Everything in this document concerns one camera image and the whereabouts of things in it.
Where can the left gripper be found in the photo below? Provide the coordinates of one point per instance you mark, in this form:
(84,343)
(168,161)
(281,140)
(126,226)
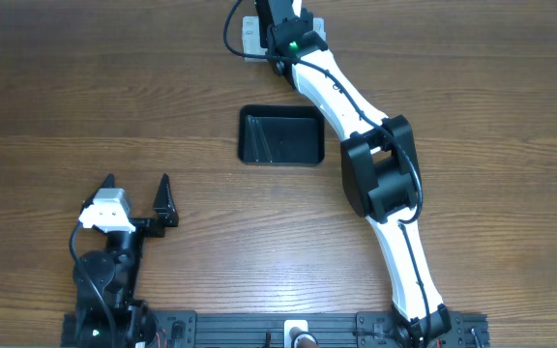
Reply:
(150,227)

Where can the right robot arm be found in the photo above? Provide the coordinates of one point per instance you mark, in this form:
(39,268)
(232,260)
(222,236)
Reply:
(397,251)

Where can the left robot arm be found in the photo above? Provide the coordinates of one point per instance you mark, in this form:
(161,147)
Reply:
(99,275)

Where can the clear test tube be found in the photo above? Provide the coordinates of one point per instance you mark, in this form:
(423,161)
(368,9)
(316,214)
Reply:
(264,142)

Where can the black tray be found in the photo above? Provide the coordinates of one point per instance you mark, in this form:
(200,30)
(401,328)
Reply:
(293,137)

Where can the white test tube rack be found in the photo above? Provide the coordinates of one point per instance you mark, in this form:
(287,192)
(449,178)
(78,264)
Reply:
(252,38)

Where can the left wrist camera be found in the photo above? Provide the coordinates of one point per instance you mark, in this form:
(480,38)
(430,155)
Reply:
(108,210)

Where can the mounting rail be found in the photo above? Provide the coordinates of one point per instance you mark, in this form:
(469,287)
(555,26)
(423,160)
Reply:
(240,331)

